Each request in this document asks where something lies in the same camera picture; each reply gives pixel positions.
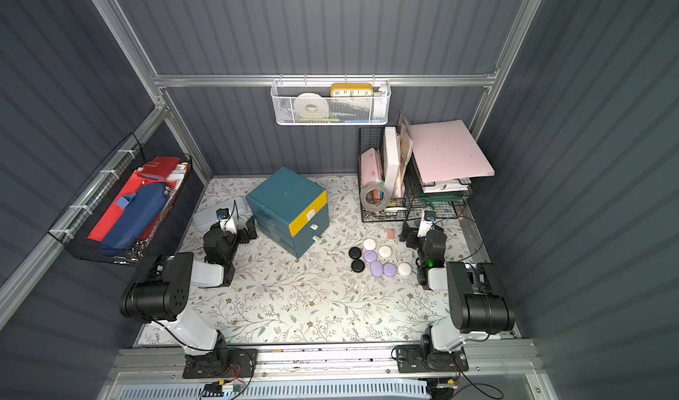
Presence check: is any teal drawer cabinet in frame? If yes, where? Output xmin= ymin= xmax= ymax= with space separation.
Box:
xmin=246 ymin=167 xmax=330 ymax=258

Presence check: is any yellow top drawer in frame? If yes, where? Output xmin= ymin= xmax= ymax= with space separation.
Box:
xmin=288 ymin=191 xmax=327 ymax=237

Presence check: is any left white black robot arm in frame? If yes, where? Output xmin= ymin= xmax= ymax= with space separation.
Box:
xmin=120 ymin=216 xmax=257 ymax=357

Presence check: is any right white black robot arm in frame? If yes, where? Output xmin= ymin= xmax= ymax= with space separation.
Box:
xmin=399 ymin=222 xmax=516 ymax=357

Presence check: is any purple earphone case right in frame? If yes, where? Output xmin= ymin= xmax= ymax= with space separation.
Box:
xmin=383 ymin=263 xmax=398 ymax=277

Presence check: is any purple earphone case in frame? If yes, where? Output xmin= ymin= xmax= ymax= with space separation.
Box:
xmin=364 ymin=250 xmax=378 ymax=264
xmin=383 ymin=263 xmax=398 ymax=277
xmin=370 ymin=260 xmax=384 ymax=278

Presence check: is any purple earphone case upper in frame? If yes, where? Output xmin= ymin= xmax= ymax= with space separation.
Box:
xmin=364 ymin=250 xmax=378 ymax=264

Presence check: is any purple earphone case lower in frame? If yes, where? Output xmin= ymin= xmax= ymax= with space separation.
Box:
xmin=370 ymin=260 xmax=384 ymax=278

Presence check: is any clear packing tape roll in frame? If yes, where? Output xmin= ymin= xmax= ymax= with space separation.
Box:
xmin=360 ymin=182 xmax=391 ymax=213

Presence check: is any black earphone case upper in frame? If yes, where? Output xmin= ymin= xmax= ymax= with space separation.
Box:
xmin=348 ymin=246 xmax=362 ymax=260

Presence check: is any black earphone case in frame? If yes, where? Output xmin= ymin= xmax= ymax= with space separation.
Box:
xmin=348 ymin=246 xmax=362 ymax=260
xmin=351 ymin=259 xmax=365 ymax=273

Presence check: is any black earphone case lower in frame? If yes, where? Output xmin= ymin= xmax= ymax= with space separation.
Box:
xmin=351 ymin=259 xmax=365 ymax=273

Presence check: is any white design book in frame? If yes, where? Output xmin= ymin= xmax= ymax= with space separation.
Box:
xmin=382 ymin=127 xmax=400 ymax=198

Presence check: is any pink pouch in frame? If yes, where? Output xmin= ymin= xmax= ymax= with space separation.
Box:
xmin=359 ymin=148 xmax=383 ymax=188

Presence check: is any pink foam board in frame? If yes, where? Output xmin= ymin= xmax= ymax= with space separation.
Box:
xmin=410 ymin=120 xmax=495 ymax=184

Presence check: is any blue zip pouch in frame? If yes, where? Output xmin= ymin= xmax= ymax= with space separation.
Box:
xmin=101 ymin=182 xmax=170 ymax=257

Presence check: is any red folder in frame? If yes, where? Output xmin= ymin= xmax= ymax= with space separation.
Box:
xmin=88 ymin=156 xmax=188 ymax=242

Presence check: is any white tape roll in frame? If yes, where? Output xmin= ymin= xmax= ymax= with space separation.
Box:
xmin=293 ymin=92 xmax=330 ymax=120

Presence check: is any yellow clock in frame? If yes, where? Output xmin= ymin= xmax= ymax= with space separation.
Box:
xmin=330 ymin=82 xmax=374 ymax=99

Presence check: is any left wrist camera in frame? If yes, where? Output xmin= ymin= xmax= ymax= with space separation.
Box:
xmin=216 ymin=208 xmax=238 ymax=235

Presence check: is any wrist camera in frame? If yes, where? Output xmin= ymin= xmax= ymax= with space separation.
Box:
xmin=417 ymin=210 xmax=437 ymax=237
xmin=216 ymin=208 xmax=238 ymax=235

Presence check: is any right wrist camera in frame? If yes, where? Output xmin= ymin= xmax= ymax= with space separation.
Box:
xmin=417 ymin=210 xmax=437 ymax=237

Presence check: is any black wire desk organizer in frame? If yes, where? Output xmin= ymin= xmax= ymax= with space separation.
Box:
xmin=356 ymin=126 xmax=472 ymax=224

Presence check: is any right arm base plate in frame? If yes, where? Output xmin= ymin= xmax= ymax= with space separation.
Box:
xmin=391 ymin=344 xmax=469 ymax=373

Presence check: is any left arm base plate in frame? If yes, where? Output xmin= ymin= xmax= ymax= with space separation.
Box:
xmin=182 ymin=347 xmax=258 ymax=380

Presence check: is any black wire side basket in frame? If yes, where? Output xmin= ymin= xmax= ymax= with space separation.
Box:
xmin=49 ymin=135 xmax=196 ymax=266

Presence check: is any white wire wall basket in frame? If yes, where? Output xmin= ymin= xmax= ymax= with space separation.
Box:
xmin=271 ymin=77 xmax=392 ymax=126

